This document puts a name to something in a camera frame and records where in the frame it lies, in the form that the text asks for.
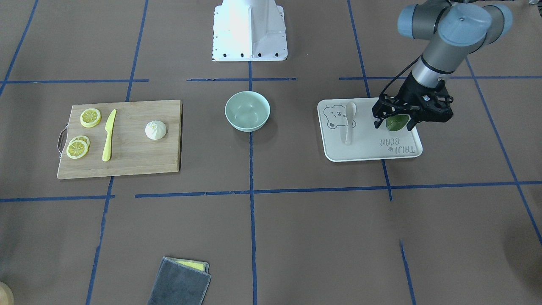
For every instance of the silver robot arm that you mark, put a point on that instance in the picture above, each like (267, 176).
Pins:
(453, 29)

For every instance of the mint green bowl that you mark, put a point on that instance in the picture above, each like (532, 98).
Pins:
(247, 111)

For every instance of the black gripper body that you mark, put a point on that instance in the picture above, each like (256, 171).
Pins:
(411, 90)

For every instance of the white ceramic spoon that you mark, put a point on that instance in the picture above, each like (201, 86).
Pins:
(350, 112)

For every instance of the bamboo cutting board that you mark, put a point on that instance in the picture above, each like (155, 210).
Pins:
(132, 152)

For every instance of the yellow plastic knife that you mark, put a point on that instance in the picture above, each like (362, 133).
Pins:
(107, 149)

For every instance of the green lime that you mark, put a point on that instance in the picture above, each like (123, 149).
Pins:
(397, 122)

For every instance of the lemon slice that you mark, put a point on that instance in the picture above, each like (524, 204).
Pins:
(77, 149)
(90, 117)
(81, 138)

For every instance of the white steamed bun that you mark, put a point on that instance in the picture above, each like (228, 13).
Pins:
(155, 130)

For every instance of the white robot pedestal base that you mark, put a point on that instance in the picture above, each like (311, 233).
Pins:
(249, 30)

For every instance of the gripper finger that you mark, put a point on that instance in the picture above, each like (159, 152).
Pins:
(378, 121)
(412, 124)

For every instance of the white bear tray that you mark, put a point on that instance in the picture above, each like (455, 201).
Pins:
(367, 143)

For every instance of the grey yellow sponge cloth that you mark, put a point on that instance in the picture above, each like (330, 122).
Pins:
(180, 282)

